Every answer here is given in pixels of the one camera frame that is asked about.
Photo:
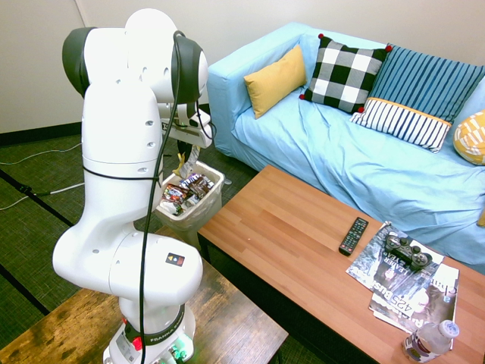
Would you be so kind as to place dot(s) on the brown candy wrapper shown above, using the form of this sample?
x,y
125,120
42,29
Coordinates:
x,y
199,184

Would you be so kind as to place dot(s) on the white crumpled wrapper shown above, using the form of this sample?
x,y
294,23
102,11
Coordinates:
x,y
170,208

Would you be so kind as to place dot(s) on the black game controller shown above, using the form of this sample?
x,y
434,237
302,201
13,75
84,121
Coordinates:
x,y
407,252

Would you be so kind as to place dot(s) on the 425 Business magazine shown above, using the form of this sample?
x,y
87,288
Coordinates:
x,y
432,299

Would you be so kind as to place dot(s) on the black white checked pillow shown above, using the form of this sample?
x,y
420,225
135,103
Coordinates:
x,y
345,74

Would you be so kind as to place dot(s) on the clear plastic water bottle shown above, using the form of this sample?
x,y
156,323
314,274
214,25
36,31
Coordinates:
x,y
428,341

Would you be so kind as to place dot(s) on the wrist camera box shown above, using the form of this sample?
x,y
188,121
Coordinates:
x,y
197,119

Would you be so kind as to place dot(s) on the yellow Lay's Baked chip bag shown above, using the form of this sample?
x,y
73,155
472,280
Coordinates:
x,y
188,163

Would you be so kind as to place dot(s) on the black TV remote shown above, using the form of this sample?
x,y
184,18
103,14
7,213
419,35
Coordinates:
x,y
353,236

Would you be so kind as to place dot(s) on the yellow white patterned pillow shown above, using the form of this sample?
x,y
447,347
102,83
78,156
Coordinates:
x,y
471,138

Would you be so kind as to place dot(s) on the black white cover magazine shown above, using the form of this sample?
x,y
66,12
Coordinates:
x,y
373,267

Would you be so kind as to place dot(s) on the plain yellow pillow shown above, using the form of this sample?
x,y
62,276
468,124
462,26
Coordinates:
x,y
274,81

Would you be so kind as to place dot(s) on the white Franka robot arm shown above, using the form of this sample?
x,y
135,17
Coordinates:
x,y
121,159

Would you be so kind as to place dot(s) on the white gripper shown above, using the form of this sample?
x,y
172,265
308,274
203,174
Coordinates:
x,y
189,135

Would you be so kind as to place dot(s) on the grey plastic trash bin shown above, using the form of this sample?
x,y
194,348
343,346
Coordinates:
x,y
206,204

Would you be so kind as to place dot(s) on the rustic wooden robot stand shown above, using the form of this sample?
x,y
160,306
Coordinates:
x,y
235,322

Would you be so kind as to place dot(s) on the red black snack wrapper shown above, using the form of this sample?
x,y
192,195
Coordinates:
x,y
175,193

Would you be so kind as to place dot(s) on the light blue sofa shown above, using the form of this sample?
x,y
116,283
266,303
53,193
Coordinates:
x,y
360,167

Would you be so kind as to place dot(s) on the wooden coffee table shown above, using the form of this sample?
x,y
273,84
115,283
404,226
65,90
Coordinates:
x,y
295,242

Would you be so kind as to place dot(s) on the blue striped pillow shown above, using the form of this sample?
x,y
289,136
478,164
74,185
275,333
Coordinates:
x,y
424,81

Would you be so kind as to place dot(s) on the white navy striped pillow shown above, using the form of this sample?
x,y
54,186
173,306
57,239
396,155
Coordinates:
x,y
403,123

